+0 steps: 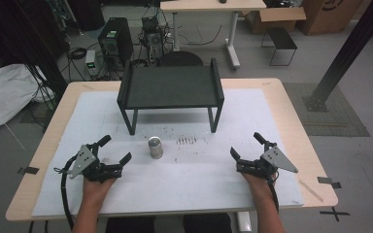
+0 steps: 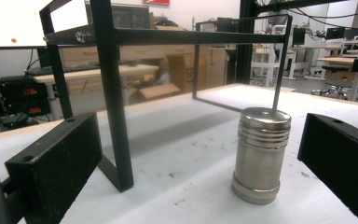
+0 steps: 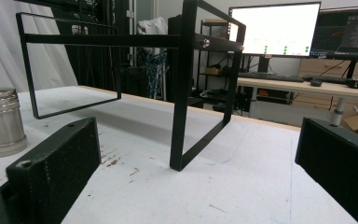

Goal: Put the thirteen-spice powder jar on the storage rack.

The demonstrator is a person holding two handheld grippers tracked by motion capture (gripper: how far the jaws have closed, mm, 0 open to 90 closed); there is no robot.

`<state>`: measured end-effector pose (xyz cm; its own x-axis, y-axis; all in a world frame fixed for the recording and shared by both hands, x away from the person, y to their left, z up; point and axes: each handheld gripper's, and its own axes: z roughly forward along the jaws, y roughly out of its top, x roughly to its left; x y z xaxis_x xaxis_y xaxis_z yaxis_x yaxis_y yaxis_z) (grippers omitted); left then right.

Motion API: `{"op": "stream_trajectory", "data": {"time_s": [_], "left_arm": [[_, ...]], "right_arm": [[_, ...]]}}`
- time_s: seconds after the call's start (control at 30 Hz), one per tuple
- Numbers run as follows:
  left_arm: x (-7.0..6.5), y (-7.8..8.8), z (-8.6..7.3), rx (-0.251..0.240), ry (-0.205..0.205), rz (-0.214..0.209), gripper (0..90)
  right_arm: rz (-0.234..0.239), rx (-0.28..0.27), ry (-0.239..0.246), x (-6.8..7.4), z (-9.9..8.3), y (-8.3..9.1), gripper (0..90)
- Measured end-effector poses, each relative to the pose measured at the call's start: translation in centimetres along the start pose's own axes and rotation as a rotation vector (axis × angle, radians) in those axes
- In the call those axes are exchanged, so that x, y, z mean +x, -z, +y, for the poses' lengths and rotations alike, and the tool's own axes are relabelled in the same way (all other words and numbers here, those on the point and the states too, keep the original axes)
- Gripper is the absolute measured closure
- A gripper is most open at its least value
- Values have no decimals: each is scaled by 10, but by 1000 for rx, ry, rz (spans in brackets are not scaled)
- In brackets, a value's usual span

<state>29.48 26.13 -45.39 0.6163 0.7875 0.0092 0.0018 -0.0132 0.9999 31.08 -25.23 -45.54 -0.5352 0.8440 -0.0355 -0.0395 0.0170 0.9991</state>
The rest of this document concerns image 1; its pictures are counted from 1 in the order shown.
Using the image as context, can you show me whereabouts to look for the black metal post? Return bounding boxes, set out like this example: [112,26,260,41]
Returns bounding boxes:
[302,0,373,114]

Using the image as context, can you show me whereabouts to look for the white desk with wooden top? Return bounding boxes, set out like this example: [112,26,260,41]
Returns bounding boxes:
[159,0,268,70]

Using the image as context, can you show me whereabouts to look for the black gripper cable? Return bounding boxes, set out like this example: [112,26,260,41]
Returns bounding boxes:
[53,154,80,231]
[265,176,281,214]

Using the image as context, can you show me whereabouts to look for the black tape cross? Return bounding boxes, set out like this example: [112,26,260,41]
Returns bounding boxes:
[319,207,352,222]

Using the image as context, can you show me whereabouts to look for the white cloth cover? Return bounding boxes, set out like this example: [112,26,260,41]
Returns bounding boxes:
[0,53,55,131]

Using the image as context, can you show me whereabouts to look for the black tape piece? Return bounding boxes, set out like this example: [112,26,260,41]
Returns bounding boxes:
[17,166,41,176]
[317,176,342,189]

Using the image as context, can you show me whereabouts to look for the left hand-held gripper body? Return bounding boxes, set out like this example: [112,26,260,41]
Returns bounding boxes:
[67,143,124,184]

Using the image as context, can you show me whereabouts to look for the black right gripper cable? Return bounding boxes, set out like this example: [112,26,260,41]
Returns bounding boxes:
[265,176,281,214]

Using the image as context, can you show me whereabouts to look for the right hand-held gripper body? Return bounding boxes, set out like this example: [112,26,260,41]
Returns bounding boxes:
[236,141,299,183]

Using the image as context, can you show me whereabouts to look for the silver metal can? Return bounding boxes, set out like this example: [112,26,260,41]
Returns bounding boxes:
[148,136,164,160]

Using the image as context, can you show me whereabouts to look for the small grey power unit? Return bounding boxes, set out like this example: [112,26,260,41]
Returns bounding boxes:
[85,50,98,77]

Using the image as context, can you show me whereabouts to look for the open computer case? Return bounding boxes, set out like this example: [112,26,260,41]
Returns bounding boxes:
[140,16,165,62]

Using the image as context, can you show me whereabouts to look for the white table leg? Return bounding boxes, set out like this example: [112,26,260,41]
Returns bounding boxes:
[236,211,253,233]

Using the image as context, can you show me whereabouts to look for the open cardboard box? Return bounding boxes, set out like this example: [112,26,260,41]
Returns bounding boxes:
[242,6,307,36]

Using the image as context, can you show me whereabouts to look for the black metal shelf rack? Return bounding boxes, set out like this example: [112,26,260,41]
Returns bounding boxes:
[117,57,225,136]

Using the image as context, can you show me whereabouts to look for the white foam mat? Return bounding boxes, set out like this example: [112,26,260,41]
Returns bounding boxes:
[31,88,305,217]

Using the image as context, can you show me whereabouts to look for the small black metal stool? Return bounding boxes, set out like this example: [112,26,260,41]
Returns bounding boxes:
[260,27,298,67]

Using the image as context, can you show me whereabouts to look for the beige tape strip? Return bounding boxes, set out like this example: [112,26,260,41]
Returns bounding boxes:
[298,180,324,204]

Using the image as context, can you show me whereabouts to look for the black round chair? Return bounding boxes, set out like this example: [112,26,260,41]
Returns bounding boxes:
[157,50,204,68]

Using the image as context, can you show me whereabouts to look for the black floor cable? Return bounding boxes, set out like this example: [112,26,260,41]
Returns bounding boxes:
[178,23,223,47]

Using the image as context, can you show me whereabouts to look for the person's left hand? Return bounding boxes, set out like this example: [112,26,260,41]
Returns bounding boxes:
[82,176,118,204]

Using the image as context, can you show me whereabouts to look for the coiled black cable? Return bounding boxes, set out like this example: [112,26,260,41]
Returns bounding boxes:
[67,47,87,60]

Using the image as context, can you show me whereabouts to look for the person's right hand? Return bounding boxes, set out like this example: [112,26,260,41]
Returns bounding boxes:
[241,173,278,202]

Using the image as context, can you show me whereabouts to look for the black computer tower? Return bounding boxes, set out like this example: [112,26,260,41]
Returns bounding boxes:
[97,17,134,67]

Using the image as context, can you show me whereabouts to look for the large cardboard box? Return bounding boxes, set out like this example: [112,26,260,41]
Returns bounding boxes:
[295,0,365,37]

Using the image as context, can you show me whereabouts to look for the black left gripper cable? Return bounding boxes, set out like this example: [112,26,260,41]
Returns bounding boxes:
[53,154,80,231]

